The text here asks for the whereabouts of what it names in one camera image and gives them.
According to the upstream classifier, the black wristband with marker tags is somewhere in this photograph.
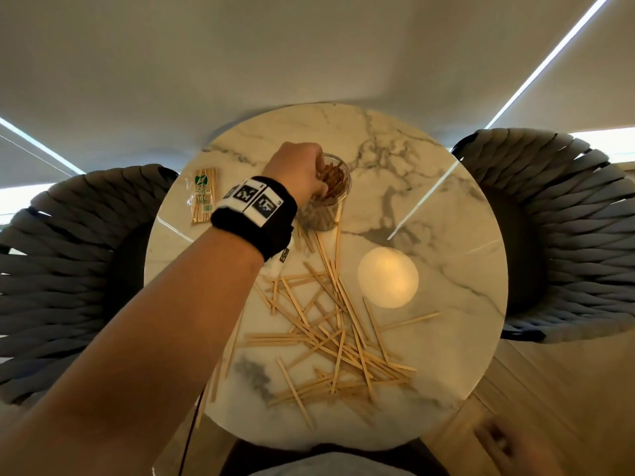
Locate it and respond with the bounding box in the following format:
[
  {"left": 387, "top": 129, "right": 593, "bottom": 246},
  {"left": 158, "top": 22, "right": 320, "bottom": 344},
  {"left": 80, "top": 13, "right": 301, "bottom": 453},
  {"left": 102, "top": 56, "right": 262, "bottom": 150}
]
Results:
[{"left": 210, "top": 176, "right": 298, "bottom": 263}]

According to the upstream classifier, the clear glass cup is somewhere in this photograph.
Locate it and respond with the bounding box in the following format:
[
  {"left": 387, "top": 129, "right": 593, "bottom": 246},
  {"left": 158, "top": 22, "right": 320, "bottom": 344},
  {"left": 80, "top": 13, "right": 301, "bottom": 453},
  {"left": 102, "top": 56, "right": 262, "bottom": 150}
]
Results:
[{"left": 298, "top": 153, "right": 353, "bottom": 232}]

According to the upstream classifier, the bunch of sticks in cup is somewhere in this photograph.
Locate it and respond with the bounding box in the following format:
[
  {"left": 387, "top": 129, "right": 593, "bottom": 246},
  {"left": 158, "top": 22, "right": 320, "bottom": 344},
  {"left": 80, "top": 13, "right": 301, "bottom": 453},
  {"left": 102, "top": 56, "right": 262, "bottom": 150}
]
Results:
[{"left": 317, "top": 162, "right": 348, "bottom": 200}]

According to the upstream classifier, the thin black cable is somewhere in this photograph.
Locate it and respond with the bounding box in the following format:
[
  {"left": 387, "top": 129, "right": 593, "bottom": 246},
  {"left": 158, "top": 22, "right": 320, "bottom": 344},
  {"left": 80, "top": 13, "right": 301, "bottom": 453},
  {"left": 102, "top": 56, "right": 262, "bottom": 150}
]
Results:
[{"left": 178, "top": 385, "right": 207, "bottom": 476}]

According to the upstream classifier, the person's right hand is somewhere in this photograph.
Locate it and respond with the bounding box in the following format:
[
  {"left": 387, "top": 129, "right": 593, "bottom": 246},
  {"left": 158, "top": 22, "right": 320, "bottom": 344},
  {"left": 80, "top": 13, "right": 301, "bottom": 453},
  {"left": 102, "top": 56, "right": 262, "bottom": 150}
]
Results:
[{"left": 474, "top": 416, "right": 566, "bottom": 476}]

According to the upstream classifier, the plastic packet of wooden sticks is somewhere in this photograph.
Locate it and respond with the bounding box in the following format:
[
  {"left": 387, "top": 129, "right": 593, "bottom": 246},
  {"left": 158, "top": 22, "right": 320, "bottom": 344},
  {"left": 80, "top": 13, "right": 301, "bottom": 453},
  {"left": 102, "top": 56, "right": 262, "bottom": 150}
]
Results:
[{"left": 186, "top": 167, "right": 219, "bottom": 225}]

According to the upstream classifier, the grey woven rope chair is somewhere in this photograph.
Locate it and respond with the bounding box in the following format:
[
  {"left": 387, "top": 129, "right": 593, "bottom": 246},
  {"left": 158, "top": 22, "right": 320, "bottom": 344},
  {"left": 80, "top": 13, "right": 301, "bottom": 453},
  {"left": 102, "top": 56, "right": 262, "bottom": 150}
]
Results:
[
  {"left": 0, "top": 164, "right": 179, "bottom": 407},
  {"left": 451, "top": 128, "right": 635, "bottom": 343}
]

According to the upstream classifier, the person's left hand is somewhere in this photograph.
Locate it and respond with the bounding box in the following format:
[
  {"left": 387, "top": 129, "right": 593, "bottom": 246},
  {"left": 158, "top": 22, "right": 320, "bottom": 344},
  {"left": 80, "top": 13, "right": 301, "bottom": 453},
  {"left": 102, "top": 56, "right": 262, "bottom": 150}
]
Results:
[{"left": 262, "top": 141, "right": 329, "bottom": 208}]

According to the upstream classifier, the pile of loose wooden sticks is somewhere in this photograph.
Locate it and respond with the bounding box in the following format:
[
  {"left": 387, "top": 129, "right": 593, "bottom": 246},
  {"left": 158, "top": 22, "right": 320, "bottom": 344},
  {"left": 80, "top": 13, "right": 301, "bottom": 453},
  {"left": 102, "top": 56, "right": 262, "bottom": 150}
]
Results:
[{"left": 194, "top": 205, "right": 441, "bottom": 432}]

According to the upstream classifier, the person's grey shirt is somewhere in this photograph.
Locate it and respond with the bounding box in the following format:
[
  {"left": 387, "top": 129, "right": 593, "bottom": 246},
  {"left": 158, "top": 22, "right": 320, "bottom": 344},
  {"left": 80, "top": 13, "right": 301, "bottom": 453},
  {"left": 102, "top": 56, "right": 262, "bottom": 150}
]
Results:
[{"left": 248, "top": 452, "right": 417, "bottom": 476}]

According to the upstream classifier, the person's left forearm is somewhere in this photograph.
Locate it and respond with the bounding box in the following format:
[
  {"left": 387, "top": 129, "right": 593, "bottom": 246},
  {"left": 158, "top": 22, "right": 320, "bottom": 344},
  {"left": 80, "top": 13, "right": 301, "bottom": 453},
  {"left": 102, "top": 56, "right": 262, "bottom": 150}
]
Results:
[{"left": 0, "top": 227, "right": 266, "bottom": 476}]

